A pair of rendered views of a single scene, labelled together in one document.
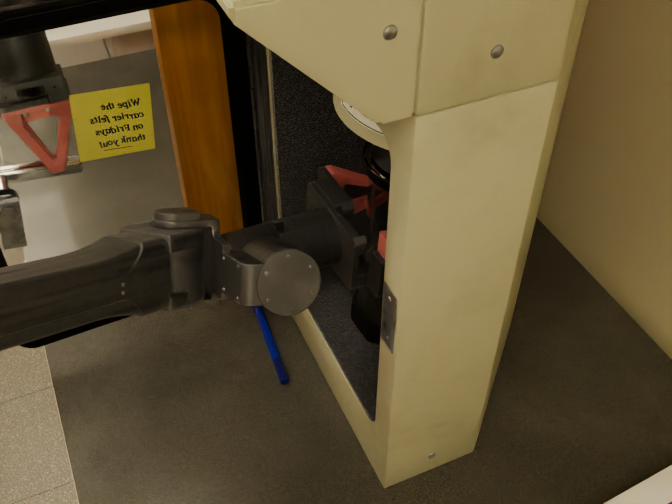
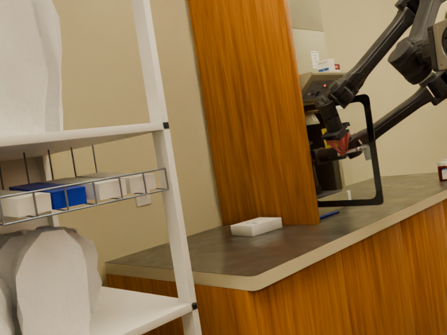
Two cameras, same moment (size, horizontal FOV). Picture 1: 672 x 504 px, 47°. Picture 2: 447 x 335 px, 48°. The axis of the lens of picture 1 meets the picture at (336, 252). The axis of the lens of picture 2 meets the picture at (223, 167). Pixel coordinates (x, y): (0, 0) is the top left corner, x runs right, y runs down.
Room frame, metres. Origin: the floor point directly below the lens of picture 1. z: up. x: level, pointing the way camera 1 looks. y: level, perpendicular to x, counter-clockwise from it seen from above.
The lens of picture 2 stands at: (1.72, 1.79, 1.28)
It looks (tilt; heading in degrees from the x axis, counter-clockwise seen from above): 2 degrees down; 248
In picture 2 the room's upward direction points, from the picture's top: 9 degrees counter-clockwise
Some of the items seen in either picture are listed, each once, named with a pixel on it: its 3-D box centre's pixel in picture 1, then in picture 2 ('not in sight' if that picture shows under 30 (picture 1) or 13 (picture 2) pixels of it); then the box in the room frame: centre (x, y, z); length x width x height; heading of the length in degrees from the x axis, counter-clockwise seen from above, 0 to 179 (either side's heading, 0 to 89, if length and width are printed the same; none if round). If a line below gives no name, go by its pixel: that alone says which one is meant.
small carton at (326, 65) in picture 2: not in sight; (326, 67); (0.50, 0.05, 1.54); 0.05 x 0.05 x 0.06; 25
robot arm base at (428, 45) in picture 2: not in sight; (436, 50); (0.65, 0.77, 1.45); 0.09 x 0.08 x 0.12; 176
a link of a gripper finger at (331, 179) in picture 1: (360, 204); not in sight; (0.61, -0.02, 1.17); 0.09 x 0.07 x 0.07; 117
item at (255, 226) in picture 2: not in sight; (256, 226); (0.93, 0.06, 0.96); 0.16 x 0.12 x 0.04; 18
